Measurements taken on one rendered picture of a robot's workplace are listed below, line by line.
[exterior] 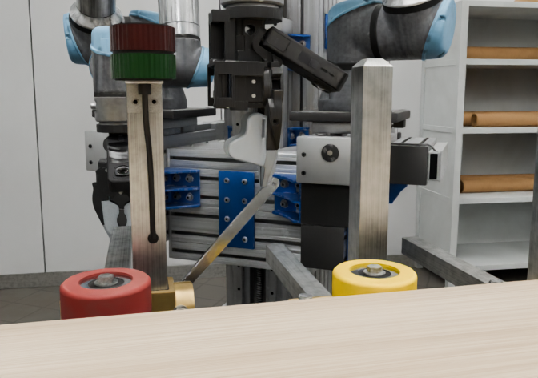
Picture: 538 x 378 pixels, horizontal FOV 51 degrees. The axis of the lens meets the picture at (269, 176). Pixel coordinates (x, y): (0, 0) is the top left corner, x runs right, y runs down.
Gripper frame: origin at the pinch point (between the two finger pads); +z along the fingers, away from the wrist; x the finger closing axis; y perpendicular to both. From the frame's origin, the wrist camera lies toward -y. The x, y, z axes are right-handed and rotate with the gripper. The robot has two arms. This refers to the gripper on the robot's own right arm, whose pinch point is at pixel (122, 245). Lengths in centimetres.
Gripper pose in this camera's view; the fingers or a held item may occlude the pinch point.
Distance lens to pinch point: 96.6
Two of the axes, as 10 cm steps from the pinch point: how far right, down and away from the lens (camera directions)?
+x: -9.7, 0.3, -2.2
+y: -2.2, -1.4, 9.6
